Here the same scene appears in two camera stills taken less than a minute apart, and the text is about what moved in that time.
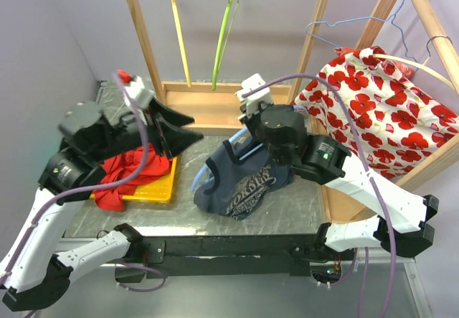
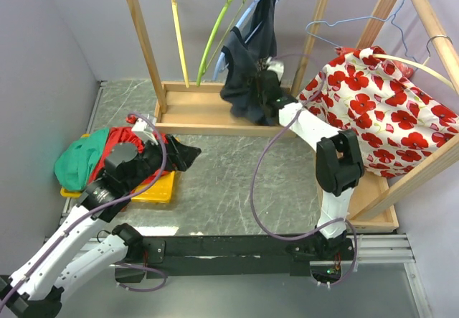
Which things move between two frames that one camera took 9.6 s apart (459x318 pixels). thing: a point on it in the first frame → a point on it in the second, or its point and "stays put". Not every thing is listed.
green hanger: (221, 37) → (212, 29)
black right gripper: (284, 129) → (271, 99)
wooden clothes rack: (215, 105) stays put
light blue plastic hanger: (204, 168) → (220, 66)
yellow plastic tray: (156, 190) stays put
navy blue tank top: (244, 177) → (246, 54)
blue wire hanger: (389, 19) stays put
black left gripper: (172, 141) → (179, 156)
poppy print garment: (400, 119) stays put
